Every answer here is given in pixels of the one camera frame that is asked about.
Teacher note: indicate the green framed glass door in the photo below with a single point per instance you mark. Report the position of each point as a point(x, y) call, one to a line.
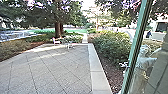
point(140, 43)

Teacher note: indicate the small white garden table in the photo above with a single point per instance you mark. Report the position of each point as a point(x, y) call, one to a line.
point(69, 44)

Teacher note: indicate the green hedge shrub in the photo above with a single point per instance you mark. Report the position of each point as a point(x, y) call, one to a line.
point(111, 45)

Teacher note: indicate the white garden bench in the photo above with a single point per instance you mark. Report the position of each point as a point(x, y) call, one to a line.
point(56, 40)

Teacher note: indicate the brown tree trunk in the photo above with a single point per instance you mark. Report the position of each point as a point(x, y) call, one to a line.
point(58, 23)

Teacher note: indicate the distant person in dark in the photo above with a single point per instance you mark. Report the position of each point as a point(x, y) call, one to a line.
point(148, 33)

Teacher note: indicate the reddish brown shrub bed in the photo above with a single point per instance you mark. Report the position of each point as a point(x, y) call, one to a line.
point(16, 46)

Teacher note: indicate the garden pond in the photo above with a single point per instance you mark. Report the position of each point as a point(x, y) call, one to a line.
point(15, 34)

